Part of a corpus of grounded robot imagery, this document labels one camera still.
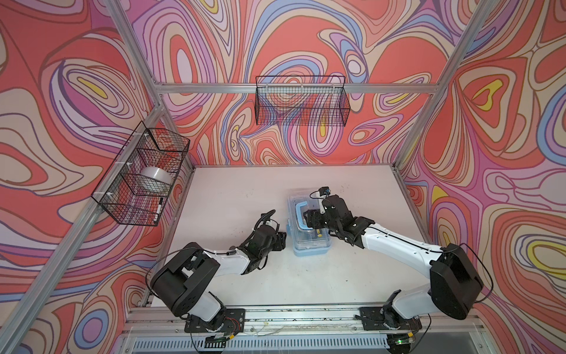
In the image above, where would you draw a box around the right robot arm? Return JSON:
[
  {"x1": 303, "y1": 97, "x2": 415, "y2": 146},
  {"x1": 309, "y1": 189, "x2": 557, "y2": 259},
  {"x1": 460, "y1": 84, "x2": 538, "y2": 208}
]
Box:
[{"x1": 301, "y1": 195, "x2": 484, "y2": 329}]

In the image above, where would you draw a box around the silver tape roll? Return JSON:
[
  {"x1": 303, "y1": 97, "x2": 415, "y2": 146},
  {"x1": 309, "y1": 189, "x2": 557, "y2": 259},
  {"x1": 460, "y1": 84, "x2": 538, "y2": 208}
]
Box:
[{"x1": 139, "y1": 166, "x2": 172, "y2": 195}]

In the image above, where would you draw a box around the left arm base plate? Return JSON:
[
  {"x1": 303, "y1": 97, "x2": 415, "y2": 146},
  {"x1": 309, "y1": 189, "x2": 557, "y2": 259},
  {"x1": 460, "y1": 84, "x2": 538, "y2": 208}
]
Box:
[{"x1": 184, "y1": 308, "x2": 246, "y2": 336}]

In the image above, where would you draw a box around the blue plastic tool box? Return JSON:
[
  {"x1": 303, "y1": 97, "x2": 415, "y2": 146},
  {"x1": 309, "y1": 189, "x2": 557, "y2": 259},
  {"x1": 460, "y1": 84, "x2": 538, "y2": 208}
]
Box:
[{"x1": 287, "y1": 189, "x2": 332, "y2": 258}]

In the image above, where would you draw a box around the left black wire basket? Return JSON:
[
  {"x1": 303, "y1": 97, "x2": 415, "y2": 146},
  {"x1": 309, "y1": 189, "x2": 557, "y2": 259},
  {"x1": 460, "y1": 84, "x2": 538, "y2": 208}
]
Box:
[{"x1": 91, "y1": 122, "x2": 190, "y2": 227}]

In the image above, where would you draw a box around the back black wire basket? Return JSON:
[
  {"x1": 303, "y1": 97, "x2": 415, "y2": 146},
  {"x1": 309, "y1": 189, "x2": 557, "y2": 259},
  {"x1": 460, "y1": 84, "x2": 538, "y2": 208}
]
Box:
[{"x1": 254, "y1": 75, "x2": 351, "y2": 127}]

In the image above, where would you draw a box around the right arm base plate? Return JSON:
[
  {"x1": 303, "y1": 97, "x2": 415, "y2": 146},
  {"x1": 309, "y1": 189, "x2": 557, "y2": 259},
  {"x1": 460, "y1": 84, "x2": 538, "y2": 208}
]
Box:
[{"x1": 355, "y1": 307, "x2": 422, "y2": 332}]

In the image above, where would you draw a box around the black wire basket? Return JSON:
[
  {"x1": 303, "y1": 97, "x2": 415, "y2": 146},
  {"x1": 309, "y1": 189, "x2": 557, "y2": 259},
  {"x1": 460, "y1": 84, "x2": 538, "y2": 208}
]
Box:
[
  {"x1": 91, "y1": 122, "x2": 190, "y2": 227},
  {"x1": 254, "y1": 75, "x2": 351, "y2": 127}
]

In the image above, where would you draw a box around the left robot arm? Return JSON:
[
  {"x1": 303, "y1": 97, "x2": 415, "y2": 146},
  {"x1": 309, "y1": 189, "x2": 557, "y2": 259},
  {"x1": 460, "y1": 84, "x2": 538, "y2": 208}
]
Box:
[{"x1": 147, "y1": 221, "x2": 287, "y2": 333}]

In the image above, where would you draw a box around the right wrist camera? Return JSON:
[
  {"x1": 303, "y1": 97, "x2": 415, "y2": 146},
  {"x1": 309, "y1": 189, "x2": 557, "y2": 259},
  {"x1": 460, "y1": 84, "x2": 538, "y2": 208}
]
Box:
[{"x1": 318, "y1": 186, "x2": 331, "y2": 198}]

